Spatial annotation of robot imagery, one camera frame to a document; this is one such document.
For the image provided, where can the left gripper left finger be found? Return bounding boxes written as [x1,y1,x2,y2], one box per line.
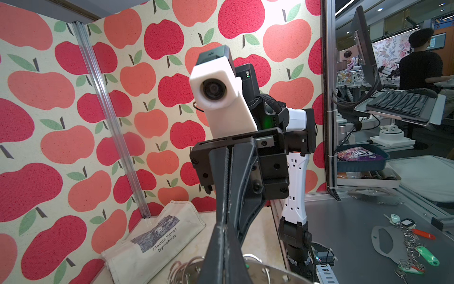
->
[197,223,227,284]

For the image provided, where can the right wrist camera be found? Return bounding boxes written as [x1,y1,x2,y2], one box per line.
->
[189,45,258,139]

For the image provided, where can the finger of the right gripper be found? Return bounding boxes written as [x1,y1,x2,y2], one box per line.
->
[228,138,266,245]
[209,147,230,231]

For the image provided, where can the right aluminium frame post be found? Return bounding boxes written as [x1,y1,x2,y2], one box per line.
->
[72,21,151,218]

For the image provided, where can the monitor on arm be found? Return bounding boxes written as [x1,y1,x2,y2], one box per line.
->
[351,5,383,91]

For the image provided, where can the black keyboard on stand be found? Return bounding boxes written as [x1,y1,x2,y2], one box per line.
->
[366,90,436,123]

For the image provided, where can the spare metal plate with keys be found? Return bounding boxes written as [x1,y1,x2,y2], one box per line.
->
[371,214,441,284]

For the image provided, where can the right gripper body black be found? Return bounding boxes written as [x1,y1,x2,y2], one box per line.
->
[190,128,290,200]

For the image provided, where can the canvas Monet tote bag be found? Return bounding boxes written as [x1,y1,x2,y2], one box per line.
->
[101,201,206,284]

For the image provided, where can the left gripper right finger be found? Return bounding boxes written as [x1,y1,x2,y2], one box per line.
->
[226,224,252,284]

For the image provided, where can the metal ring plate with keyrings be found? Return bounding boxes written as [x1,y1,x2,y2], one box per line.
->
[166,254,312,284]

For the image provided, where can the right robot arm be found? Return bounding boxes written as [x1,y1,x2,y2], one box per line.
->
[189,58,316,284]

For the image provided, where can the person in black shirt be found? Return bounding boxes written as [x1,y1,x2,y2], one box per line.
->
[399,28,453,93]

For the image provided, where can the blue tray with snack bag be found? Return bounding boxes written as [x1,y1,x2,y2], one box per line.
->
[336,144,402,189]

